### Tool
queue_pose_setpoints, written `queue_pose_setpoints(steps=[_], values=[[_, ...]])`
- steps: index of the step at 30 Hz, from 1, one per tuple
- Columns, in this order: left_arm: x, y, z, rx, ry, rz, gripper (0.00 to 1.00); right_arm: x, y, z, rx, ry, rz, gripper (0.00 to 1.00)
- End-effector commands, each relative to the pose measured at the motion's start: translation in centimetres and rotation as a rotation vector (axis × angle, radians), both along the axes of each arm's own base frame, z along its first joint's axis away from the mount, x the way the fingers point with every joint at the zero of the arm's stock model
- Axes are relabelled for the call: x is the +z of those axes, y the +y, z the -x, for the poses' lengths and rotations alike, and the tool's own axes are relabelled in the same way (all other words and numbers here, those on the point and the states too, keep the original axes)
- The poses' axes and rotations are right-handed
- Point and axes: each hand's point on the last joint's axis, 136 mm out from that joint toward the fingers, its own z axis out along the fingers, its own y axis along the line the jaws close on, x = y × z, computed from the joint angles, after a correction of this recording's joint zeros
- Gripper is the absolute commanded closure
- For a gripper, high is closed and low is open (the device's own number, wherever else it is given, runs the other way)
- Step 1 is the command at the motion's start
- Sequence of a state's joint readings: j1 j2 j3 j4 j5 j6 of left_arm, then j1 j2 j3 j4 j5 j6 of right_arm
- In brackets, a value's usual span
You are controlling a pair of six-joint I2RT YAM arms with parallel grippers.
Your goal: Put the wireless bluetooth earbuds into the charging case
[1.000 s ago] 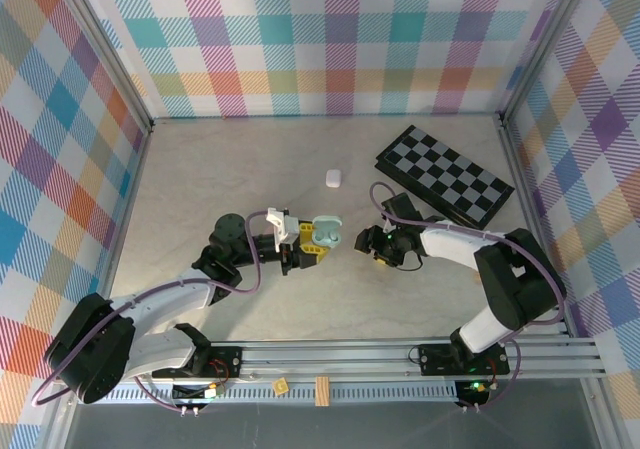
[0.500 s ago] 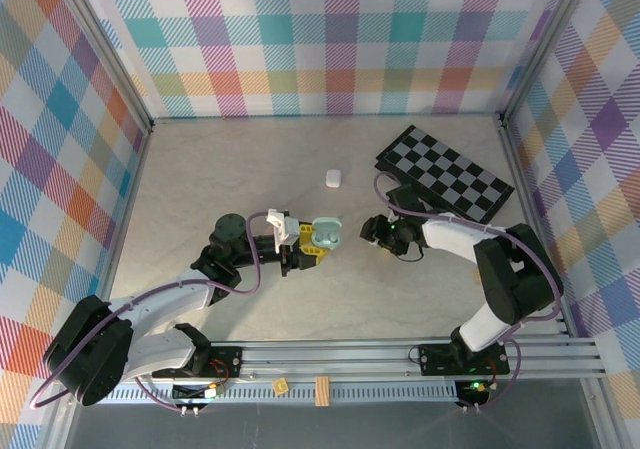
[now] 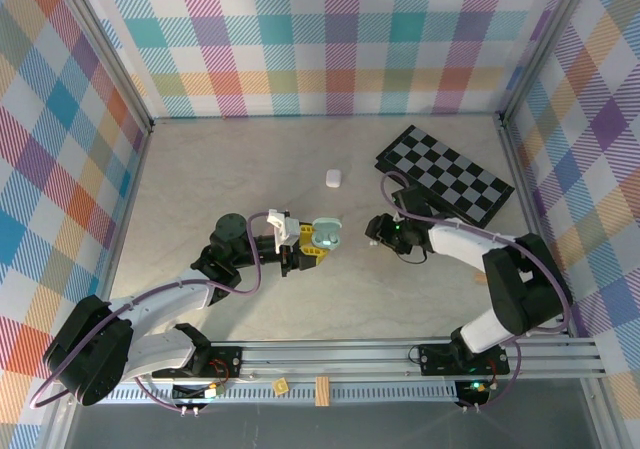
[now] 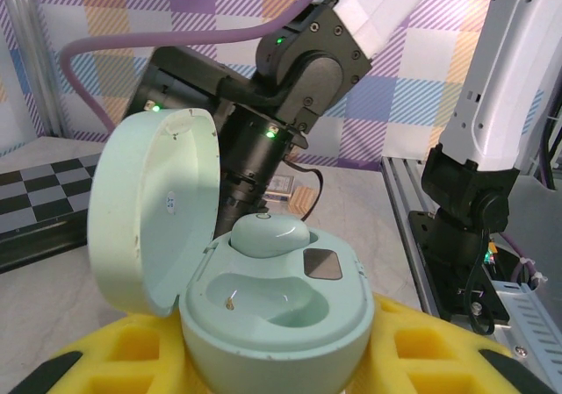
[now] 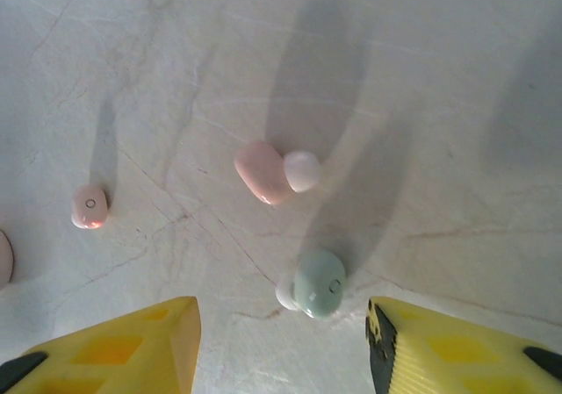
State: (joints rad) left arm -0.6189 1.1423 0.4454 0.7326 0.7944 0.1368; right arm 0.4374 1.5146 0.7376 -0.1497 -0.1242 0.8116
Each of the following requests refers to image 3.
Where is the right controller board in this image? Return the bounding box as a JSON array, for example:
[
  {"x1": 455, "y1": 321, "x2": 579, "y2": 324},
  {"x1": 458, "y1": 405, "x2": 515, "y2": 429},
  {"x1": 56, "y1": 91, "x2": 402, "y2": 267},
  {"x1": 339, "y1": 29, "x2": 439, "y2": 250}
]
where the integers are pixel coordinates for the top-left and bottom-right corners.
[{"x1": 454, "y1": 379, "x2": 490, "y2": 400}]

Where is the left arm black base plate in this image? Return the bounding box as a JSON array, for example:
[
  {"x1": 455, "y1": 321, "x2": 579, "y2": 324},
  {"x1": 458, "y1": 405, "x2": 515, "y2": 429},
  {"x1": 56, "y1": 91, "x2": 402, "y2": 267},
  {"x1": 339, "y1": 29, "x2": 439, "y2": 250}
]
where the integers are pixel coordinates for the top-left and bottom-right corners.
[{"x1": 152, "y1": 346, "x2": 244, "y2": 378}]

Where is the right aluminium floor rail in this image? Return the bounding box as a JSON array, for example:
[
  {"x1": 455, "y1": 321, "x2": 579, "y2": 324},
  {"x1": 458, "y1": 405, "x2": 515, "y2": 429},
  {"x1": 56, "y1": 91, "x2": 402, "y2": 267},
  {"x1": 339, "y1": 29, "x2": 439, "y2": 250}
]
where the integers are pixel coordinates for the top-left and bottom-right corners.
[{"x1": 497, "y1": 113, "x2": 601, "y2": 350}]

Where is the left controller board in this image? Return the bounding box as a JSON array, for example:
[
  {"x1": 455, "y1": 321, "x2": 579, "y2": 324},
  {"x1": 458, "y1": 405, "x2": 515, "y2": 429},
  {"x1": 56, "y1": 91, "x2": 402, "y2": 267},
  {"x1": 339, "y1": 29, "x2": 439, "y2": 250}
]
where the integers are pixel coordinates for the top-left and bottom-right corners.
[{"x1": 172, "y1": 382, "x2": 224, "y2": 403}]

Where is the grey slotted cable duct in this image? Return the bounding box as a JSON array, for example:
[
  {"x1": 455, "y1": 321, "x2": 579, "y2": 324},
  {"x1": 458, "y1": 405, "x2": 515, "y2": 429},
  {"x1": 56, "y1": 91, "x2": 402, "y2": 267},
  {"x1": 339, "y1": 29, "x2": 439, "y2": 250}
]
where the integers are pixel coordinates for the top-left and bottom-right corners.
[{"x1": 99, "y1": 386, "x2": 461, "y2": 405}]

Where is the black grey chessboard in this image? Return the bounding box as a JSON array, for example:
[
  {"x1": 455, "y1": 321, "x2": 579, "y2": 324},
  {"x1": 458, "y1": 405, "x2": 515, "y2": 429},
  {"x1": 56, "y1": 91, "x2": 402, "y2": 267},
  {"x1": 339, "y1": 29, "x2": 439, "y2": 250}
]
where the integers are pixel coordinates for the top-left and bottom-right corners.
[{"x1": 374, "y1": 124, "x2": 516, "y2": 229}]

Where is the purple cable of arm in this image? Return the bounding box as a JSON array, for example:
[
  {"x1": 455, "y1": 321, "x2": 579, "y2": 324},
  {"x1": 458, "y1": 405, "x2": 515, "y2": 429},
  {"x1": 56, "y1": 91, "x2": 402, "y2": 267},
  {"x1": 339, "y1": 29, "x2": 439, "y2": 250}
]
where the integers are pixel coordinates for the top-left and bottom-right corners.
[
  {"x1": 380, "y1": 171, "x2": 574, "y2": 414},
  {"x1": 29, "y1": 211, "x2": 264, "y2": 414}
]

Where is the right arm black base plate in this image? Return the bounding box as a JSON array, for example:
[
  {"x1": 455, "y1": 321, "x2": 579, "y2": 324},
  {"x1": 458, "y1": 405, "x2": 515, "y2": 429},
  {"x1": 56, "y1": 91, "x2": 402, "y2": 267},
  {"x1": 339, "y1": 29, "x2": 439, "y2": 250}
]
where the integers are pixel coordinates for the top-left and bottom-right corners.
[{"x1": 418, "y1": 341, "x2": 511, "y2": 376}]

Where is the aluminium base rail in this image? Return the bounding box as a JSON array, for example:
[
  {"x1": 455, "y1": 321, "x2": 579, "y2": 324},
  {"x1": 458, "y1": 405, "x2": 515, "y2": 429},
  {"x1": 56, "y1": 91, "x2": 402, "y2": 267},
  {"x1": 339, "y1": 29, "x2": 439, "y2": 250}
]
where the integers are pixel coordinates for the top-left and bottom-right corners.
[{"x1": 54, "y1": 337, "x2": 606, "y2": 385}]

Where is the mint green earbud charging case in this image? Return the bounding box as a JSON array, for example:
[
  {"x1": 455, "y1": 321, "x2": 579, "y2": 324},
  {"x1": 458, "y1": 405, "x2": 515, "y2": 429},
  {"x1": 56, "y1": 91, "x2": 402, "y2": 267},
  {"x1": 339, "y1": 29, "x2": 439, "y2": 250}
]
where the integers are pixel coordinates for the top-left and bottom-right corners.
[{"x1": 310, "y1": 217, "x2": 344, "y2": 253}]

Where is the left aluminium frame post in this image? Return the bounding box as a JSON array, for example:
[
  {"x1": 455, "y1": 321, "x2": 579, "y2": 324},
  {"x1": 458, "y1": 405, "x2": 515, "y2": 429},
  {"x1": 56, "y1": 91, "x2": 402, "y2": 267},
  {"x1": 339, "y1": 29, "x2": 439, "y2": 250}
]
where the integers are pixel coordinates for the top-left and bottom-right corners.
[{"x1": 47, "y1": 0, "x2": 154, "y2": 135}]

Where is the controller board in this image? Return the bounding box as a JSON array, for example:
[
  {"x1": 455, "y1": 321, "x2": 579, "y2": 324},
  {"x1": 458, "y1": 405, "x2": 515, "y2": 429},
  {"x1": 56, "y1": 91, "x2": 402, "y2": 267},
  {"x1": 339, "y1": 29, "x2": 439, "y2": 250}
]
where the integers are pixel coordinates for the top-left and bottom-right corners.
[
  {"x1": 172, "y1": 382, "x2": 224, "y2": 403},
  {"x1": 454, "y1": 379, "x2": 490, "y2": 400}
]

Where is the right aluminium frame post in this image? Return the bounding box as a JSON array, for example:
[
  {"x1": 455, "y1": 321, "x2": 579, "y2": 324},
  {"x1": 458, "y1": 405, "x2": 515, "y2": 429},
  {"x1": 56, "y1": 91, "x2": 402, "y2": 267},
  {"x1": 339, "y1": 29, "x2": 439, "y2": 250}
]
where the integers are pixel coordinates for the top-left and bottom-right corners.
[{"x1": 497, "y1": 0, "x2": 599, "y2": 125}]

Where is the left aluminium floor rail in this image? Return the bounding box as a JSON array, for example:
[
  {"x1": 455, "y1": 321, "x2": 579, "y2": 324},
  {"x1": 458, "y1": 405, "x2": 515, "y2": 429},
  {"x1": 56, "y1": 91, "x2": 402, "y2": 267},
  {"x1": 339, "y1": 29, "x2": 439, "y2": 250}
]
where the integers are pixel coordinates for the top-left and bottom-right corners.
[{"x1": 94, "y1": 121, "x2": 154, "y2": 303}]

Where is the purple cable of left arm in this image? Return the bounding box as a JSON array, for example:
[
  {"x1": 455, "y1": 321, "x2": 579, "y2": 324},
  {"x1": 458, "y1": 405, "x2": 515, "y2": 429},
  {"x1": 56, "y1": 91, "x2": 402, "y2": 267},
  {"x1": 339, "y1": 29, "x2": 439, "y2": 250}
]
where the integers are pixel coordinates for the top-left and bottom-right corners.
[{"x1": 29, "y1": 211, "x2": 264, "y2": 414}]

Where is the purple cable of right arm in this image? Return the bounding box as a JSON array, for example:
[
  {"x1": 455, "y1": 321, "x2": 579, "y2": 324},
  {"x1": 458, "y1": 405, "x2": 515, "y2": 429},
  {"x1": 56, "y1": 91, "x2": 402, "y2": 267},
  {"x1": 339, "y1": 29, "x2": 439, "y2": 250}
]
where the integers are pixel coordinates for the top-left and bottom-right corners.
[{"x1": 380, "y1": 171, "x2": 574, "y2": 414}]

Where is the aluminium floor rail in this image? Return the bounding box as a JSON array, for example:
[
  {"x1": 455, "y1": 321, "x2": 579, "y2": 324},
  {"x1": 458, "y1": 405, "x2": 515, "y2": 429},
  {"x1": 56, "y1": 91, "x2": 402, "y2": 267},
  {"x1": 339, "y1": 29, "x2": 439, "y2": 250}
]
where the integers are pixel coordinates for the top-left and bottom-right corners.
[
  {"x1": 497, "y1": 113, "x2": 601, "y2": 350},
  {"x1": 94, "y1": 121, "x2": 154, "y2": 303}
]

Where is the aluminium frame post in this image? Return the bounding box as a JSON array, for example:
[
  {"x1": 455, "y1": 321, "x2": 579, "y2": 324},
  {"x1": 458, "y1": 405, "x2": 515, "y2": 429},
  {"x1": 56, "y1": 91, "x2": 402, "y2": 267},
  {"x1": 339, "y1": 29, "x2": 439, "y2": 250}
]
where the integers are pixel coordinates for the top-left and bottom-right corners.
[
  {"x1": 497, "y1": 0, "x2": 599, "y2": 125},
  {"x1": 47, "y1": 0, "x2": 154, "y2": 135}
]

